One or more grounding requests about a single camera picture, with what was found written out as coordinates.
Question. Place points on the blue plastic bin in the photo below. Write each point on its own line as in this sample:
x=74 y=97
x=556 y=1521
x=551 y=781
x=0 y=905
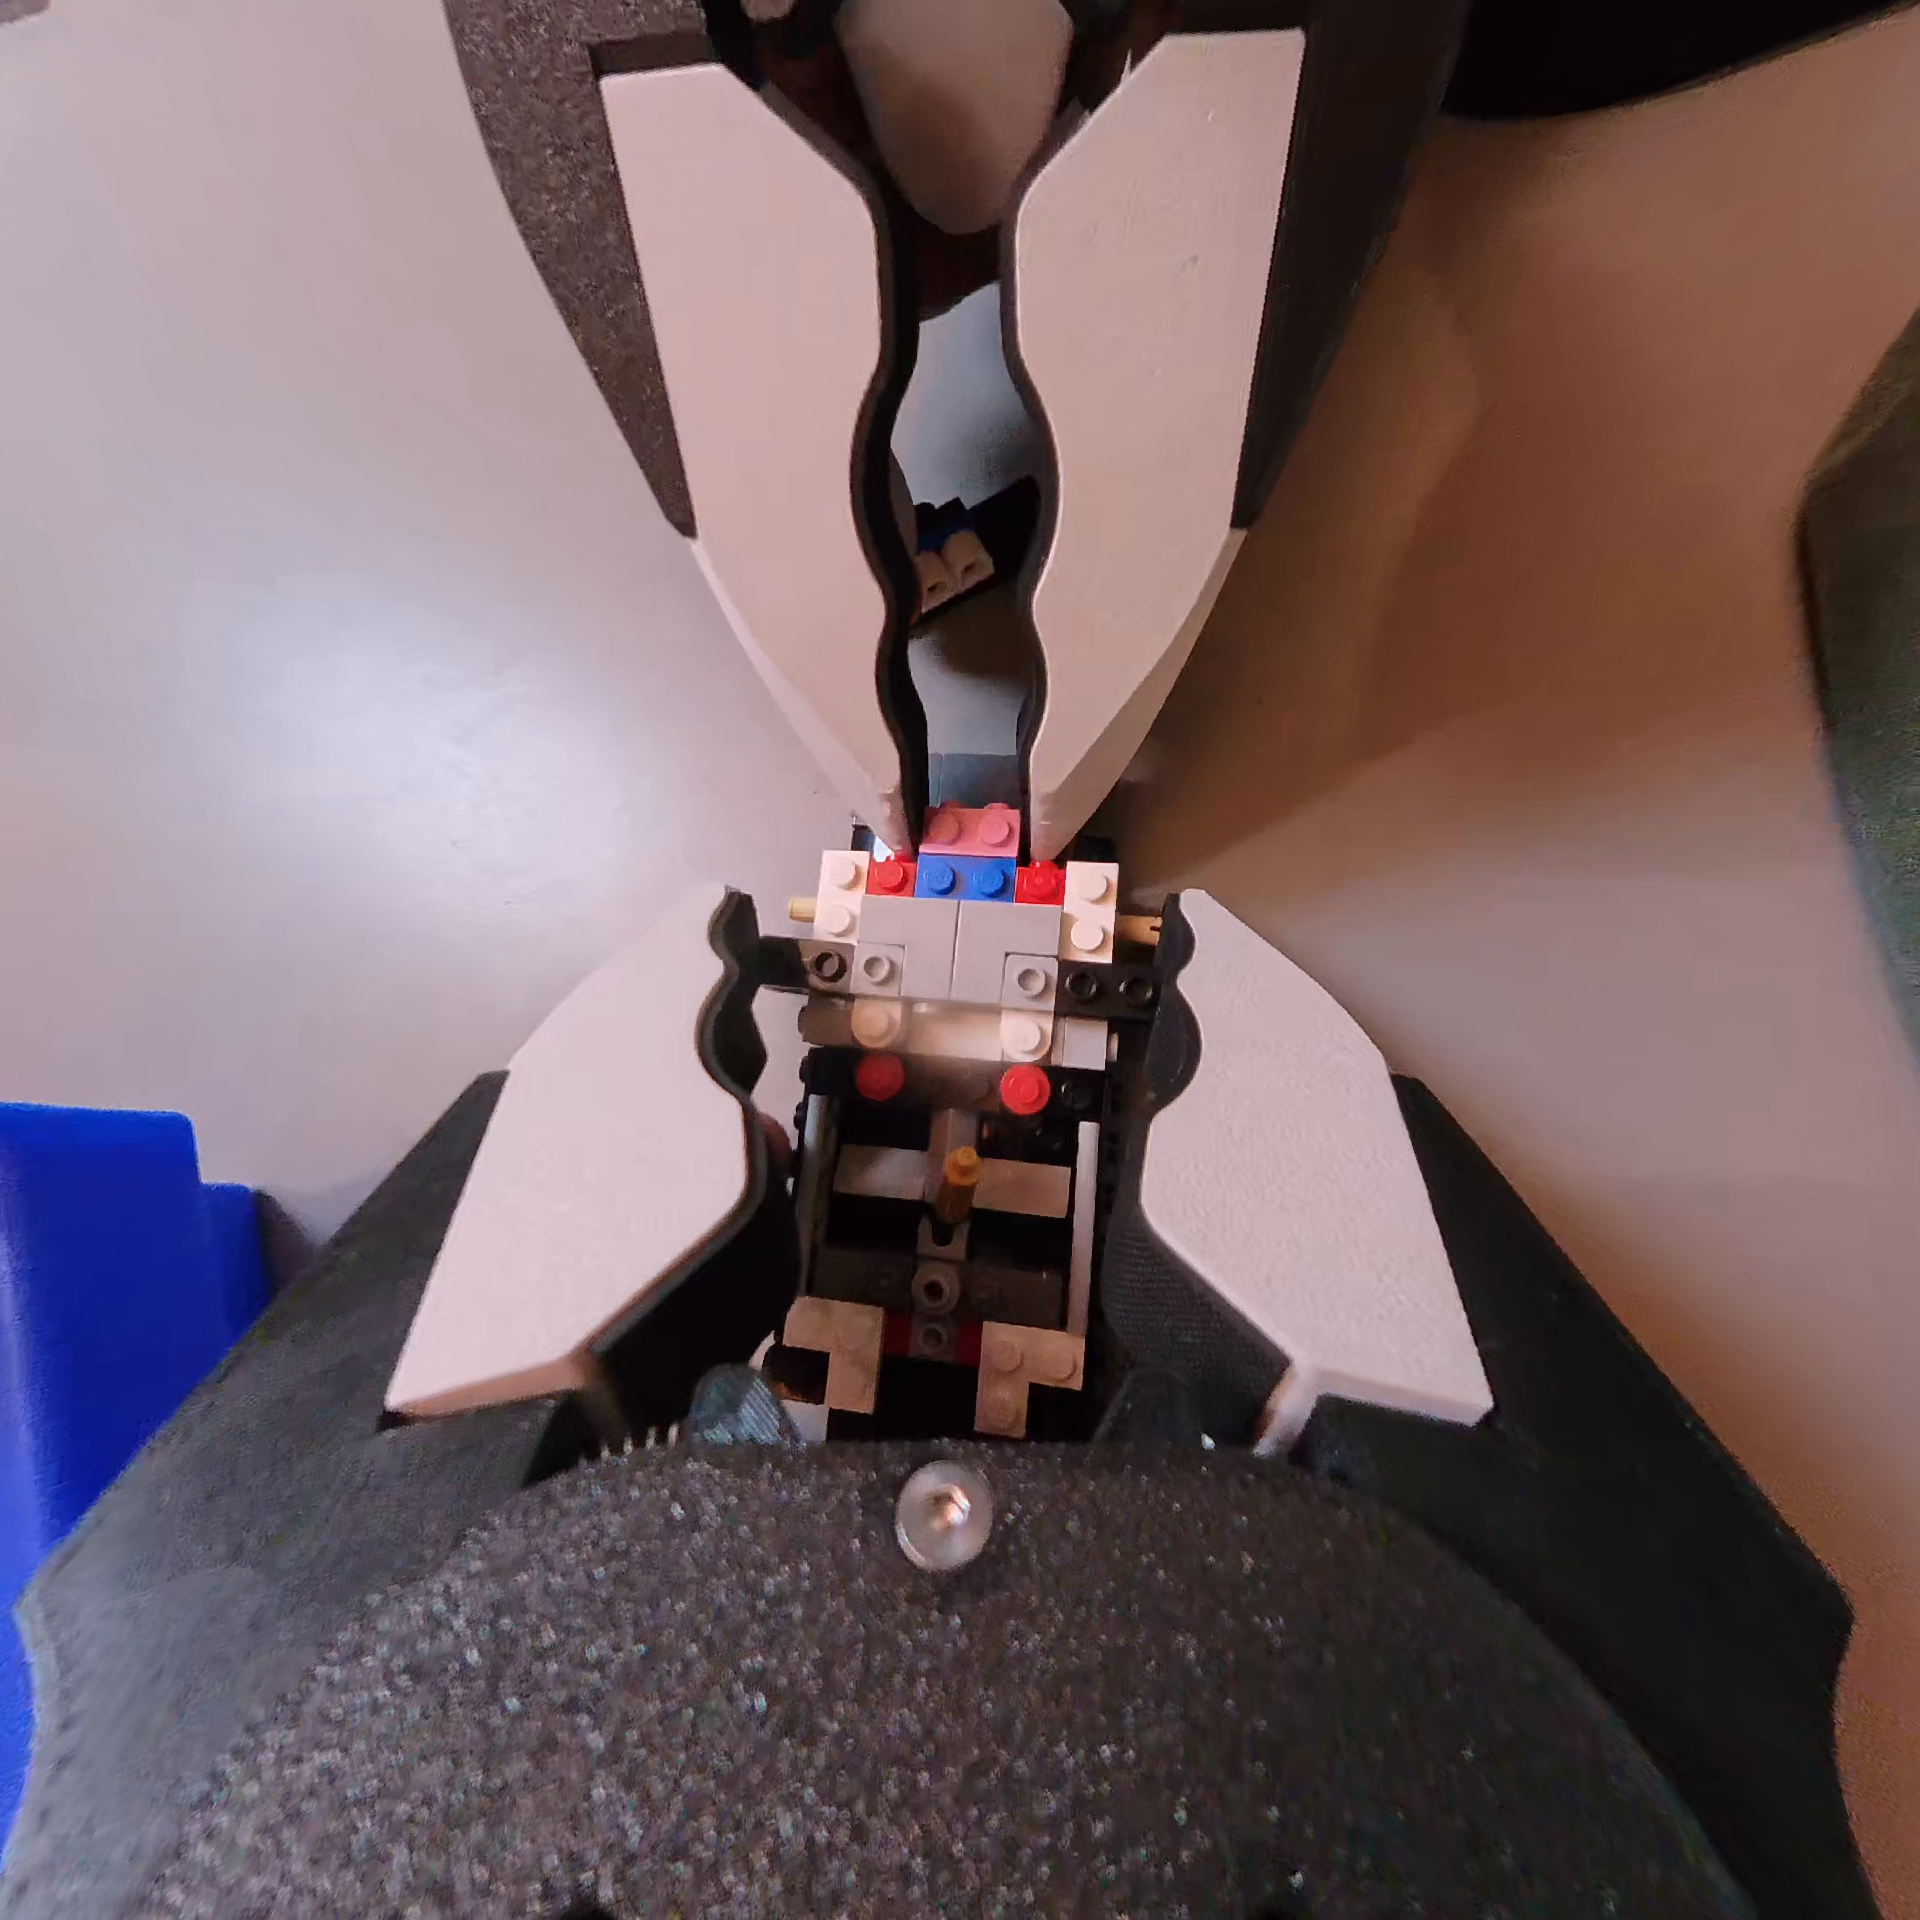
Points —
x=93 y=1321

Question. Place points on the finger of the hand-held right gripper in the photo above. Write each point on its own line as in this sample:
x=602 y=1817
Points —
x=1154 y=361
x=751 y=361

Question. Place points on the lego car model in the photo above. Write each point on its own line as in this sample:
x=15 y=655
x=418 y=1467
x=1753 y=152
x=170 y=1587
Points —
x=960 y=961

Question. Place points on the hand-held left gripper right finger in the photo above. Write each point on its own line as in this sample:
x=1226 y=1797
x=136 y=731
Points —
x=1292 y=1200

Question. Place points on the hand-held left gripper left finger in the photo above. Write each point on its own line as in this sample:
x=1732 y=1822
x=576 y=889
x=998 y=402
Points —
x=602 y=1200

